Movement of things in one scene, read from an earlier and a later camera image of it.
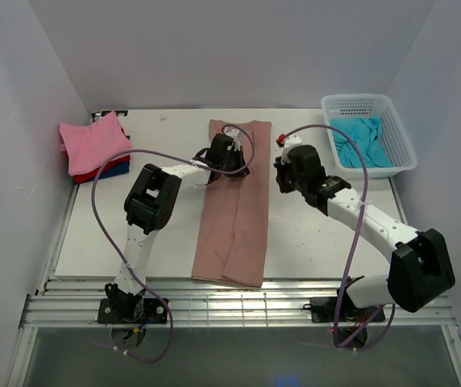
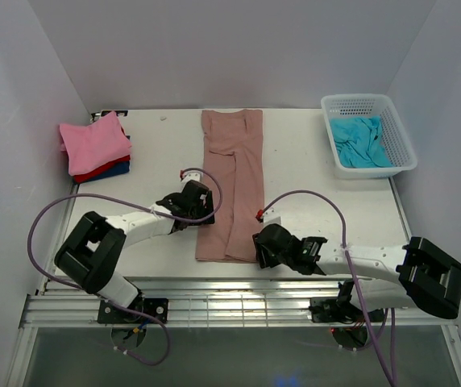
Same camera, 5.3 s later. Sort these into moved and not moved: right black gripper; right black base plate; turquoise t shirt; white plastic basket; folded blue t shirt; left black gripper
Moved: left black gripper; right black gripper
Not moved: turquoise t shirt; right black base plate; folded blue t shirt; white plastic basket
